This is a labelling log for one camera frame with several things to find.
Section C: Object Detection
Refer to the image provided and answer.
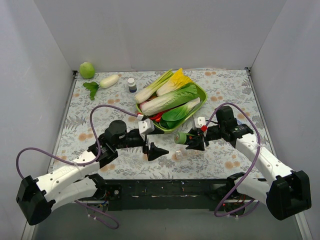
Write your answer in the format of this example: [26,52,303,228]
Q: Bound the red chili peppers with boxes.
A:
[149,111,165,123]

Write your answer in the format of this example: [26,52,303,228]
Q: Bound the green round cabbage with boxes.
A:
[79,62,96,79]

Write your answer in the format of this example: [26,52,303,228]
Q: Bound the bok choy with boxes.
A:
[159,97,201,129]

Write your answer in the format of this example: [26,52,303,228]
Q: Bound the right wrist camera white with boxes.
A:
[192,117,208,133]

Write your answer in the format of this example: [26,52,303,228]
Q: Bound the white radish with leaves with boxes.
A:
[83,74,120,101]

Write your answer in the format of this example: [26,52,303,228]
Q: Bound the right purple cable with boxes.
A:
[203,102,262,218]

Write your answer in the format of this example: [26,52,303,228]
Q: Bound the green napa cabbage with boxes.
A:
[140,83,199,116]

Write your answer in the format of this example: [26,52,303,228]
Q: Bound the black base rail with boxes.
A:
[81,178,231,211]

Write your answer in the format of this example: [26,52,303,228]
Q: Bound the green pill bottle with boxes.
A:
[174,131,195,145]

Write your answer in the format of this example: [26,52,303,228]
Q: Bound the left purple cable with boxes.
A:
[15,104,145,230]

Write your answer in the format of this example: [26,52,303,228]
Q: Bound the yellow napa cabbage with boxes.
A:
[156,68,193,97]

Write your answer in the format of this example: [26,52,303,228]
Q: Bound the leek white green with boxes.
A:
[134,69,174,104]

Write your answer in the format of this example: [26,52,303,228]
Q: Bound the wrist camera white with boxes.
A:
[192,117,208,133]
[138,118,155,139]

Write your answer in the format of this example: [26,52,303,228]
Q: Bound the floral patterned table mat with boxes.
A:
[56,69,271,180]

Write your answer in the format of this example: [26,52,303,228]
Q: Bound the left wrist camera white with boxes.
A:
[138,118,155,139]

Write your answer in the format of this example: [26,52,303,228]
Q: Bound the white blue pill bottle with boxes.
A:
[127,77,137,93]

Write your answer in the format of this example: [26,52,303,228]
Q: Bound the green plastic tray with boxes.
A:
[135,82,207,134]

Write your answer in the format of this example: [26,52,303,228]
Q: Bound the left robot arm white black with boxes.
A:
[16,119,168,226]

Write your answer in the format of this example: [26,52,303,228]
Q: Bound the purple cable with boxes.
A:
[15,104,145,230]
[203,102,262,218]

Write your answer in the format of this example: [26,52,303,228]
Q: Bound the clear weekly pill organizer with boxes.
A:
[174,149,204,161]

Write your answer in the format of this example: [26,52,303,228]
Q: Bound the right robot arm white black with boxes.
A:
[174,102,312,220]

